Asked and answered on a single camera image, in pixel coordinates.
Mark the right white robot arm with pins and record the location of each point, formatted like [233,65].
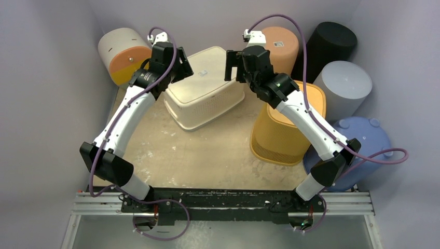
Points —
[283,94]

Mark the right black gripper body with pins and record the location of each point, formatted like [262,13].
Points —
[238,65]

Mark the grey plastic bin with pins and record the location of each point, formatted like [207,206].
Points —
[346,85]

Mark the white mesh basket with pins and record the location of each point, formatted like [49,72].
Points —
[199,99]

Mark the yellow mesh basket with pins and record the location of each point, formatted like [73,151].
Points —
[275,139]

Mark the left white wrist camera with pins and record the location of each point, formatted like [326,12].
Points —
[161,37]

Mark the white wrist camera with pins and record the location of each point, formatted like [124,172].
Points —
[254,38]
[161,37]

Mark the aluminium mounting rail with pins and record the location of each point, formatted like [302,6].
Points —
[337,203]

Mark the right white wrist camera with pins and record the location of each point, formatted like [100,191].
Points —
[254,38]

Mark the orange capybara bin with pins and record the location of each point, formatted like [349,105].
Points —
[283,45]

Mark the black plastic bin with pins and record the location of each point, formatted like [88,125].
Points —
[330,41]

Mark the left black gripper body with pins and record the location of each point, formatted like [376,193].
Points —
[172,72]

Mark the white drawer container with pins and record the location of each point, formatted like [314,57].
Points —
[123,51]

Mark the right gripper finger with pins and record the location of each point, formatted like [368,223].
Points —
[234,59]
[230,73]

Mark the blue plastic bucket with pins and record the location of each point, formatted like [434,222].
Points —
[367,165]

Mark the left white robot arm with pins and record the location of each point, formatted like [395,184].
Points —
[104,156]

